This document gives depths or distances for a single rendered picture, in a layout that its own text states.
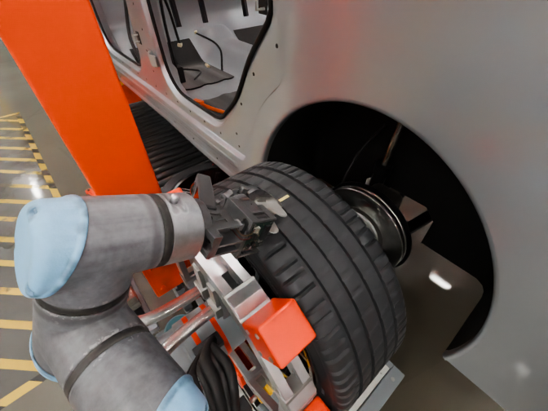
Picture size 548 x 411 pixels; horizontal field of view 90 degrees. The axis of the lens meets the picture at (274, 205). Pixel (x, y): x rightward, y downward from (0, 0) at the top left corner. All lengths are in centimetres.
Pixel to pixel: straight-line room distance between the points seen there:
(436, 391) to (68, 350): 163
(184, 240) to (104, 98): 50
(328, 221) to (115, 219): 38
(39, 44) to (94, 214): 48
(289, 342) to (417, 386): 134
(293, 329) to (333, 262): 15
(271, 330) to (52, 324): 26
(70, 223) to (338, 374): 48
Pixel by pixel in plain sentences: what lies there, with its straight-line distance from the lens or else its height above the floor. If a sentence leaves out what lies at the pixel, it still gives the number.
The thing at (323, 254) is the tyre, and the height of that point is 114.
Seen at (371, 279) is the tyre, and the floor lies 109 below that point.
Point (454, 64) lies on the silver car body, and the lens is 55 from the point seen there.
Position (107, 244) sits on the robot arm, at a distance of 30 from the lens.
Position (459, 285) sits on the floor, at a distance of 215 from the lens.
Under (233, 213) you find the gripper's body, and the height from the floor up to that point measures 128.
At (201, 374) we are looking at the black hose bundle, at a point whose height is 104.
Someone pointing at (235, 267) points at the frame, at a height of 112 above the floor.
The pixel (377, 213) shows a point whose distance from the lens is 89.
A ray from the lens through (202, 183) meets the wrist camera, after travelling 46.
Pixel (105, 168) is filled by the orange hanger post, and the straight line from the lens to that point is 83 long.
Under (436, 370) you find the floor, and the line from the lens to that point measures 182.
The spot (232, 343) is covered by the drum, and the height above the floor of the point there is 87.
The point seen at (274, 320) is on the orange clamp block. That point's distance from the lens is 44.
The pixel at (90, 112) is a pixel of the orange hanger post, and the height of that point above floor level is 129.
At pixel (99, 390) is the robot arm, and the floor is 127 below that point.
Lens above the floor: 157
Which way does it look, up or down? 44 degrees down
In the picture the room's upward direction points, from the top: straight up
